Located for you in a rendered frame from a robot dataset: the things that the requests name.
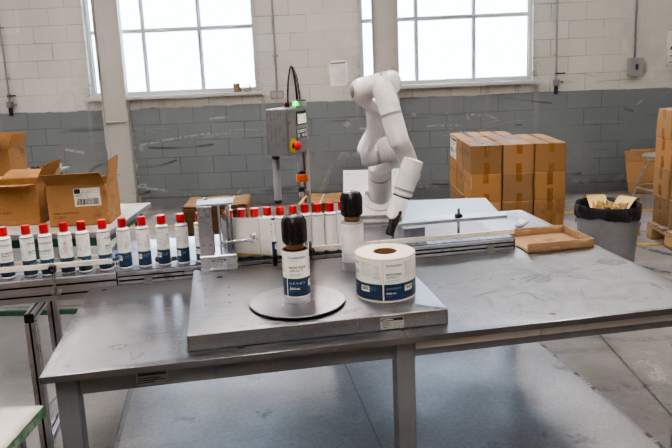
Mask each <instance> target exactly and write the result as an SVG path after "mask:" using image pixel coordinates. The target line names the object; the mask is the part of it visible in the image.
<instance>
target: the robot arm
mask: <svg viewBox="0 0 672 448"><path fill-rule="evenodd" d="M400 88H401V77H400V75H399V74H398V73H397V72H396V71H394V70H388V71H383V72H379V73H375V74H371V75H368V76H364V77H361V78H358V79H356V80H354V81H353V82H352V83H351V86H350V95H351V97H352V99H353V100H354V101H355V103H357V104H358V105H359V106H361V107H362V108H364V109H365V112H366V124H367V125H366V131H365V133H364V134H363V136H362V138H361V140H360V142H359V144H358V147H357V152H356V154H357V159H358V162H359V163H360V164H361V165H362V166H365V167H368V185H367V186H366V187H365V189H364V190H363V192H362V200H363V202H364V204H365V205H366V206H367V207H368V208H370V209H372V210H374V211H386V210H387V213H386V215H387V216H388V217H389V223H388V226H387V230H386V234H387V235H390V236H393V235H394V232H395V229H396V226H397V224H398V223H399V222H401V221H402V220H403V217H404V214H405V211H406V207H407V203H408V200H410V198H412V196H413V193H414V190H415V187H416V184H417V182H418V181H419V179H420V176H421V173H420V171H421V168H422V165H423V162H421V161H419V160H417V157H416V153H415V150H414V148H413V145H412V143H411V141H410V139H409V136H408V133H407V129H406V125H405V122H404V118H403V115H402V111H401V108H400V104H399V101H398V97H397V94H396V93H397V92H398V91H399V90H400ZM373 98H375V99H376V100H375V99H373ZM384 133H386V137H383V138H381V137H382V136H383V135H384ZM398 164H399V165H400V170H399V173H398V177H397V180H396V183H395V186H393V185H392V170H393V169H394V168H395V167H396V166H397V165H398ZM409 197H410V198H409Z"/></svg>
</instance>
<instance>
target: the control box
mask: <svg viewBox="0 0 672 448"><path fill-rule="evenodd" d="M303 110H306V107H305V106H299V107H292V106H290V108H284V107H277V108H271V109H266V121H267V137H268V154H269V156H291V155H295V154H298V153H302V152H305V151H307V150H308V133H307V137H303V138H299V139H297V129H300V128H305V127H307V124H302V125H298V126H297V121H296V112H298V111H303ZM296 141H299V142H300V143H301V148H300V150H295V148H293V147H292V144H293V143H295V142H296Z"/></svg>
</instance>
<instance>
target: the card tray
mask: <svg viewBox="0 0 672 448"><path fill-rule="evenodd" d="M509 235H511V236H513V237H514V238H515V246H516V247H518V248H520V249H521V250H523V251H525V252H526V253H536V252H547V251H558V250H569V249H580V248H591V247H594V238H592V237H590V236H588V235H586V234H584V233H581V232H579V231H577V230H575V229H573V228H570V227H568V226H566V225H553V226H541V227H529V228H518V229H514V234H509Z"/></svg>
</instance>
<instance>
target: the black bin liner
mask: <svg viewBox="0 0 672 448"><path fill-rule="evenodd" d="M606 198H607V200H608V201H610V202H615V200H616V199H617V198H618V197H606ZM574 215H575V216H576V217H577V218H584V219H586V220H587V219H589V220H591V219H592V220H594V219H601V220H602V219H603V220H605V221H608V222H610V221H612V222H623V223H629V222H632V221H636V220H637V221H640V220H641V216H642V204H641V203H640V202H639V201H636V200H634V202H633V203H632V205H631V206H630V208H629V209H598V208H590V205H589V203H588V200H587V197H586V198H581V199H578V200H576V201H575V204H574Z"/></svg>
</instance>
